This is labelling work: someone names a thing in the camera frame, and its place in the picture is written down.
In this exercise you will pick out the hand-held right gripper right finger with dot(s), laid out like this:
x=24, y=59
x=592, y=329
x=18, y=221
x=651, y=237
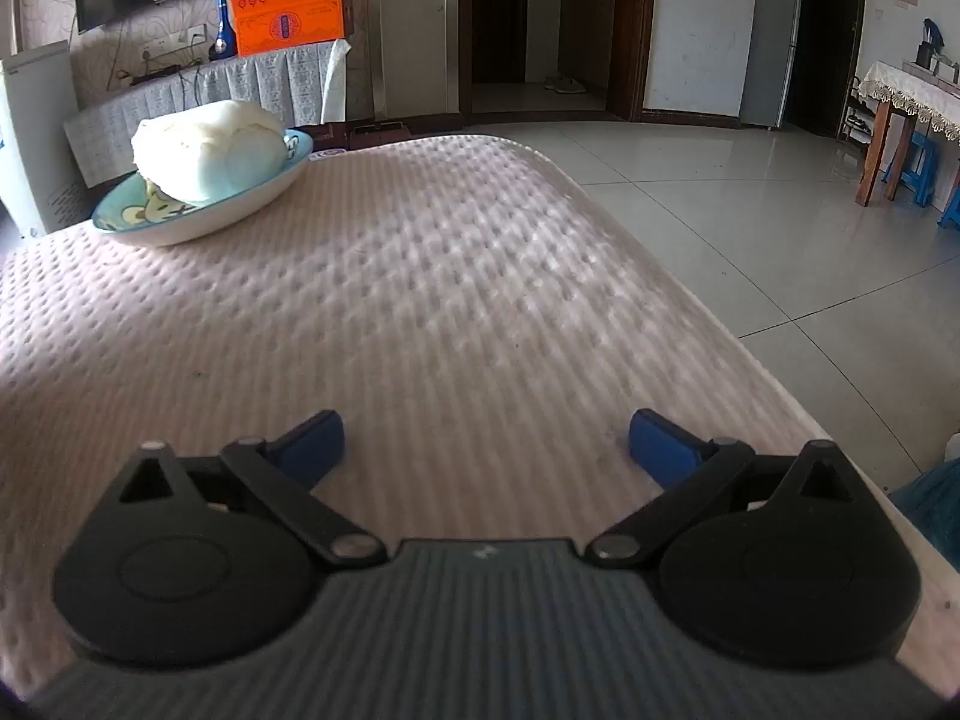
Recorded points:
x=664, y=450

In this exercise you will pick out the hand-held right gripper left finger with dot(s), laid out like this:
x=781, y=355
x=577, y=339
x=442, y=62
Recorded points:
x=311, y=450

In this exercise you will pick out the pink dimpled blanket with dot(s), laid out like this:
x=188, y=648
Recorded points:
x=450, y=277

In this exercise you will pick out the light blue cartoon plate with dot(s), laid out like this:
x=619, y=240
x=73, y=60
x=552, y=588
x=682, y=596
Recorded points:
x=225, y=219

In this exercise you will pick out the blue plastic bag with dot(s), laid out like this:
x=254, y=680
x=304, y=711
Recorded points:
x=934, y=517

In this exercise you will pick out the purple plastic container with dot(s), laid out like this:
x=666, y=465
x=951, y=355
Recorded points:
x=328, y=154

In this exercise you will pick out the napa cabbage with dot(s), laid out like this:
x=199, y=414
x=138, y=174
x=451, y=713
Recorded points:
x=210, y=146

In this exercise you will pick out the dark wooden television cabinet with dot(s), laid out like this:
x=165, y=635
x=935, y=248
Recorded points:
x=375, y=133

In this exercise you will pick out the wooden dining table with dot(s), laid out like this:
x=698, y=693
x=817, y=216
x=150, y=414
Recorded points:
x=874, y=157

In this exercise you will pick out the pale patterned cabinet cloth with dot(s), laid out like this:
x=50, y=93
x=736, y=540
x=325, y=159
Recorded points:
x=300, y=82

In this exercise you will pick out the blue plastic stool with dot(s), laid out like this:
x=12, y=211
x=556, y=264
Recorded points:
x=952, y=210
x=911, y=165

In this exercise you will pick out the pair of light shoes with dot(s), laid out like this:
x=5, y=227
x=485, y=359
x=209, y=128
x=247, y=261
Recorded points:
x=564, y=84

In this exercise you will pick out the metal shoe rack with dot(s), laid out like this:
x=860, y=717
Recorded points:
x=855, y=109

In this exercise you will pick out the black power strip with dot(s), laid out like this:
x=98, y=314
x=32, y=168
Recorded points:
x=157, y=75

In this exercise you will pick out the white chest freezer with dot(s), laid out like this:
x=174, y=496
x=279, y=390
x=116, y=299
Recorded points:
x=37, y=135

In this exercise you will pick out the blue glass bottle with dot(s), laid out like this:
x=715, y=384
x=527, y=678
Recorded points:
x=222, y=34

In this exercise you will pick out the lace-edged tablecloth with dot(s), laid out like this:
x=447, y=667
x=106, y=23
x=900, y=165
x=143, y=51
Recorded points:
x=907, y=94

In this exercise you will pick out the silver refrigerator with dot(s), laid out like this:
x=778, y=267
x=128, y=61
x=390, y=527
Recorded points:
x=772, y=30

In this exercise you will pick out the dark wooden door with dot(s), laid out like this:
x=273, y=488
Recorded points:
x=502, y=15

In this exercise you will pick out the blue item on table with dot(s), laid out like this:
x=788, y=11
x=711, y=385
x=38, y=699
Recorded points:
x=931, y=37

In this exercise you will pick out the white wall sockets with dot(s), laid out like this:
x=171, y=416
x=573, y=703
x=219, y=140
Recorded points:
x=172, y=41

